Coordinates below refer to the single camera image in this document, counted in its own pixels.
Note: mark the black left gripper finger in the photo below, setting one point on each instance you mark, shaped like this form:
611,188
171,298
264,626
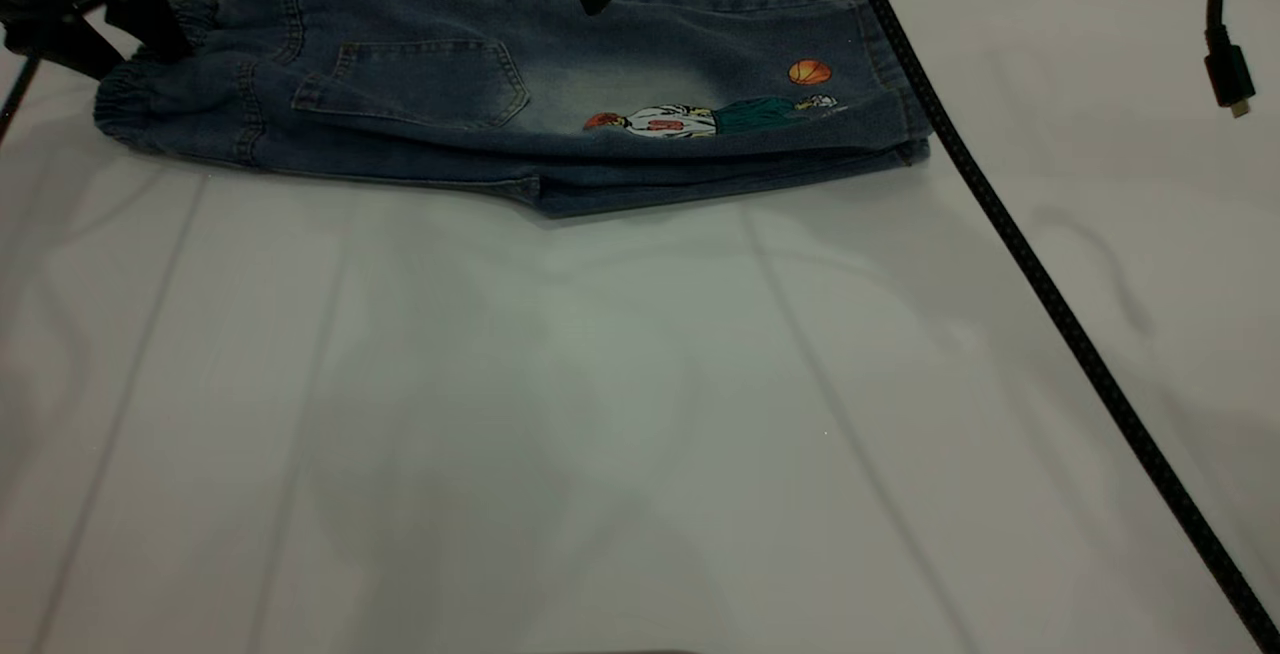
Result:
155,24
70,49

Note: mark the blue denim pants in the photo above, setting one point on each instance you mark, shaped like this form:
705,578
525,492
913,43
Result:
420,134

